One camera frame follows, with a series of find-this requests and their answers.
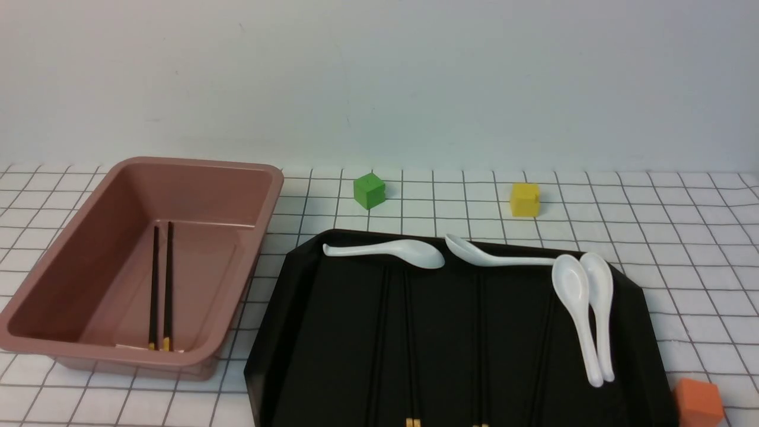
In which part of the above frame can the green cube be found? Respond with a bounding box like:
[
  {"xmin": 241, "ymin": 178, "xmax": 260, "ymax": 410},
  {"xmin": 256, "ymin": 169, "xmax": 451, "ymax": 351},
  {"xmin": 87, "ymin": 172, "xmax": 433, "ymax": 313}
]
[{"xmin": 353, "ymin": 173, "xmax": 387, "ymax": 210}]

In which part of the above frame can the white ceramic spoon far left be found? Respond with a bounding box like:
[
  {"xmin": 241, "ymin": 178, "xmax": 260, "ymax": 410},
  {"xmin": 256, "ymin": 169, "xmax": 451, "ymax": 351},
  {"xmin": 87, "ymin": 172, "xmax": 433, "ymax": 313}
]
[{"xmin": 322, "ymin": 240, "xmax": 445, "ymax": 269}]

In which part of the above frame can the white ceramic spoon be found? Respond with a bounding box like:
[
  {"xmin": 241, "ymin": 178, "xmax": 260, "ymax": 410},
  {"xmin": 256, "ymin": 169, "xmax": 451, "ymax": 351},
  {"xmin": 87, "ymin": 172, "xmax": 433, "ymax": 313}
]
[
  {"xmin": 445, "ymin": 234, "xmax": 556, "ymax": 267},
  {"xmin": 322, "ymin": 240, "xmax": 445, "ymax": 269},
  {"xmin": 580, "ymin": 252, "xmax": 615, "ymax": 382}
]

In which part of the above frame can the white ceramic spoon centre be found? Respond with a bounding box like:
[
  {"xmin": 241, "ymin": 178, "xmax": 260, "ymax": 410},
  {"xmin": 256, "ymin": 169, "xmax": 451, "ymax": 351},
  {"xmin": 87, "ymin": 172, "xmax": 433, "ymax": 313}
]
[{"xmin": 445, "ymin": 234, "xmax": 556, "ymax": 267}]

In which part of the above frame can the black plastic tray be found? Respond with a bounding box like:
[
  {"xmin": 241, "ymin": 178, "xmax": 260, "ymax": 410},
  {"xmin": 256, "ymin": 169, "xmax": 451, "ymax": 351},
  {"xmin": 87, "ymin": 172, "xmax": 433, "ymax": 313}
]
[{"xmin": 244, "ymin": 230, "xmax": 680, "ymax": 426}]

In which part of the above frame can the yellow cube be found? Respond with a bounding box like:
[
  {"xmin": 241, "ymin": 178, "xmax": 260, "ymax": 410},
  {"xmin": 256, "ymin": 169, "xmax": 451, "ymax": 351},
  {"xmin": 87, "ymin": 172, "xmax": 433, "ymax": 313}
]
[{"xmin": 509, "ymin": 182, "xmax": 540, "ymax": 217}]

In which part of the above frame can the black chopstick on tray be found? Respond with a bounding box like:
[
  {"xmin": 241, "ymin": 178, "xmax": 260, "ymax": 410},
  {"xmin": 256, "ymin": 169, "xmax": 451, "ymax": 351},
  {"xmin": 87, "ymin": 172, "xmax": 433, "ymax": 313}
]
[
  {"xmin": 363, "ymin": 267, "xmax": 391, "ymax": 426},
  {"xmin": 528, "ymin": 290, "xmax": 556, "ymax": 426},
  {"xmin": 402, "ymin": 271, "xmax": 421, "ymax": 426}
]

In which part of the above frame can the white ceramic spoon bowl up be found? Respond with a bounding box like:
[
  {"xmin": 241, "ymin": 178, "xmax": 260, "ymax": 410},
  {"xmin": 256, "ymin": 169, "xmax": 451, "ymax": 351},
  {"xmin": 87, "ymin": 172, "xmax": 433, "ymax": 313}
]
[{"xmin": 552, "ymin": 254, "xmax": 604, "ymax": 387}]

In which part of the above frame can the white ceramic spoon far right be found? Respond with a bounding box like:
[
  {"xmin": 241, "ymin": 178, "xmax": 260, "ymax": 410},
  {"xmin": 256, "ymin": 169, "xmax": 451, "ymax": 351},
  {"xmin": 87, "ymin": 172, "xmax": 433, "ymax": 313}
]
[{"xmin": 580, "ymin": 252, "xmax": 615, "ymax": 382}]

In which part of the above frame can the pink plastic bin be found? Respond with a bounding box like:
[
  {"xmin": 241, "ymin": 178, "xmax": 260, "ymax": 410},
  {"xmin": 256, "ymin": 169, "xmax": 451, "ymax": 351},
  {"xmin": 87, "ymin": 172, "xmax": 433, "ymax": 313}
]
[{"xmin": 2, "ymin": 157, "xmax": 283, "ymax": 381}]

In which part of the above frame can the black chopstick in bin right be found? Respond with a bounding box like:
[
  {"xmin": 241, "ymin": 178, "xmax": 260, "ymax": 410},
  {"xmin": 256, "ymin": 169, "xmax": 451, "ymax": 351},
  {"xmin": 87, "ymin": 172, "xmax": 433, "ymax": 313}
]
[{"xmin": 162, "ymin": 221, "xmax": 174, "ymax": 352}]

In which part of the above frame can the black chopstick in bin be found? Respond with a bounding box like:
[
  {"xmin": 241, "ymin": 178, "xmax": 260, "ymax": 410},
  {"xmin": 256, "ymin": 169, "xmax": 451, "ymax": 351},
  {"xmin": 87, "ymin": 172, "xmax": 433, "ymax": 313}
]
[
  {"xmin": 162, "ymin": 221, "xmax": 174, "ymax": 352},
  {"xmin": 148, "ymin": 226, "xmax": 160, "ymax": 350}
]

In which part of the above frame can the black chopstick in bin left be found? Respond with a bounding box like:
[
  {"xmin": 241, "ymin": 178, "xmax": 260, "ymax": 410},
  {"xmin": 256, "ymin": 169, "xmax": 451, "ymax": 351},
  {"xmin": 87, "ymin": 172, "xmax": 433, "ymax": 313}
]
[{"xmin": 148, "ymin": 226, "xmax": 160, "ymax": 350}]

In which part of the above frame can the white checkered tablecloth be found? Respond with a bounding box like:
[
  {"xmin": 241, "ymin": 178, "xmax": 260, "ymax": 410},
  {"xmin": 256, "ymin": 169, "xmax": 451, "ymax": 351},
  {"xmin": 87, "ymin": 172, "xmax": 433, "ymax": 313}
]
[{"xmin": 1, "ymin": 165, "xmax": 758, "ymax": 426}]

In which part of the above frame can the orange cube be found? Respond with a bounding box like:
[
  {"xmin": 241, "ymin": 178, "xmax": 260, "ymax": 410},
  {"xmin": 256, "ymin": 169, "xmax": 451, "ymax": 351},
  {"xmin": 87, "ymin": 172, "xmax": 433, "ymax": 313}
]
[{"xmin": 673, "ymin": 378, "xmax": 725, "ymax": 426}]

